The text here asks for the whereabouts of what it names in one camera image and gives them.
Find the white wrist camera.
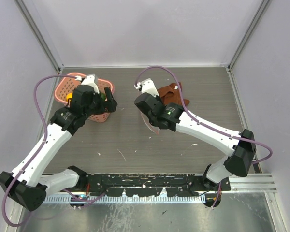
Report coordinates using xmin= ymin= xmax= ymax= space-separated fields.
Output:
xmin=81 ymin=74 xmax=100 ymax=93
xmin=134 ymin=78 xmax=159 ymax=97

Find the orange yellow fruit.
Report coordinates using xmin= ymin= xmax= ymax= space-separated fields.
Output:
xmin=66 ymin=92 xmax=73 ymax=103

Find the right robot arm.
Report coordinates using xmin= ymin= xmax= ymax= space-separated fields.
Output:
xmin=134 ymin=93 xmax=256 ymax=190

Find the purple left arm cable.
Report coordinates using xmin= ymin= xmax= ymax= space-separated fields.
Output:
xmin=1 ymin=74 xmax=82 ymax=227

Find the dark green lime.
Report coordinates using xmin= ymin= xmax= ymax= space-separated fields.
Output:
xmin=100 ymin=92 xmax=106 ymax=101

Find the white slotted cable duct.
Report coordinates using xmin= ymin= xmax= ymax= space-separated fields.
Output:
xmin=44 ymin=194 xmax=205 ymax=204

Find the pink plastic basket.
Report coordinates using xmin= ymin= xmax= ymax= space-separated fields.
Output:
xmin=54 ymin=77 xmax=115 ymax=123

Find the aluminium frame rail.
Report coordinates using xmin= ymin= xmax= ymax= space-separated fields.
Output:
xmin=229 ymin=173 xmax=277 ymax=193

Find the brown cloth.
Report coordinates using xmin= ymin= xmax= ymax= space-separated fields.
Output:
xmin=158 ymin=83 xmax=182 ymax=106

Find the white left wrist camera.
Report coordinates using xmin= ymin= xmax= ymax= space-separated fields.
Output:
xmin=81 ymin=74 xmax=100 ymax=93

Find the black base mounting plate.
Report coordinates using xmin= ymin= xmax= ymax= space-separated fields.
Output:
xmin=59 ymin=173 xmax=232 ymax=198

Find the clear zip top bag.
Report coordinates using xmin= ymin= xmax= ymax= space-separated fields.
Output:
xmin=141 ymin=113 xmax=160 ymax=135

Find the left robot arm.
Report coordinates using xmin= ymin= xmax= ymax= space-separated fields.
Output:
xmin=0 ymin=85 xmax=117 ymax=212

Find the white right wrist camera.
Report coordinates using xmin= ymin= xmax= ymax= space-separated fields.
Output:
xmin=134 ymin=78 xmax=159 ymax=97

